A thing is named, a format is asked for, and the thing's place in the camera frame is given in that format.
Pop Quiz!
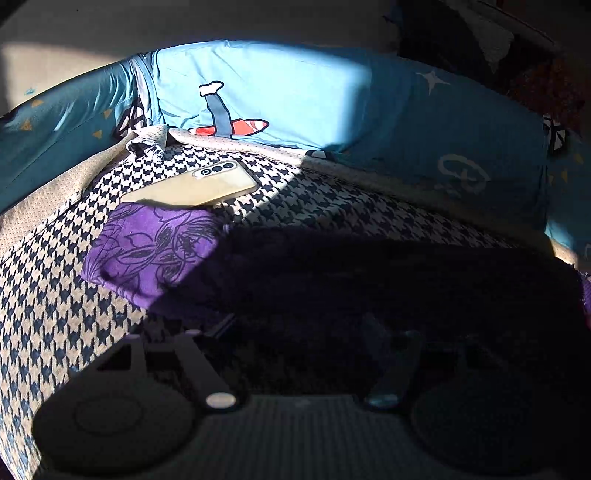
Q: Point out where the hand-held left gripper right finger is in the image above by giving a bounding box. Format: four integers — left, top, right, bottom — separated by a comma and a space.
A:
360, 318, 505, 411

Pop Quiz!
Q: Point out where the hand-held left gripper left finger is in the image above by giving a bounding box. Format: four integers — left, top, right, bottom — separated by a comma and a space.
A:
97, 314, 238, 411

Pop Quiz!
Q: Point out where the purple floral shirt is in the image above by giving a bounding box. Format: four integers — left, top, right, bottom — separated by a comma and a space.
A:
81, 203, 591, 398

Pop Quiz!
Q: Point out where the houndstooth bed mat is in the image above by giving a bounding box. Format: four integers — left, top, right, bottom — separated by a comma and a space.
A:
0, 124, 583, 480

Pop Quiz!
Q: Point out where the beige smartphone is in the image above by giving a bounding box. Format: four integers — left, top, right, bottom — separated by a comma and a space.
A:
119, 159, 258, 208

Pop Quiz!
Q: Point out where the blue printed blanket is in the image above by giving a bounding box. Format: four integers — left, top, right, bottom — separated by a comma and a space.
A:
0, 39, 591, 266

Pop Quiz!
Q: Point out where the dark jacket with blue trim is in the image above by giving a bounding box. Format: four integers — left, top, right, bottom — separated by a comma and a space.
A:
399, 0, 509, 81

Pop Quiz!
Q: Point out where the pale green pillow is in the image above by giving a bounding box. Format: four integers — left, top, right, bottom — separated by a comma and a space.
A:
480, 25, 515, 72

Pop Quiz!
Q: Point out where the white pillow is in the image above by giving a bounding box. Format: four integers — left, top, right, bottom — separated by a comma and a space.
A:
471, 0, 561, 49

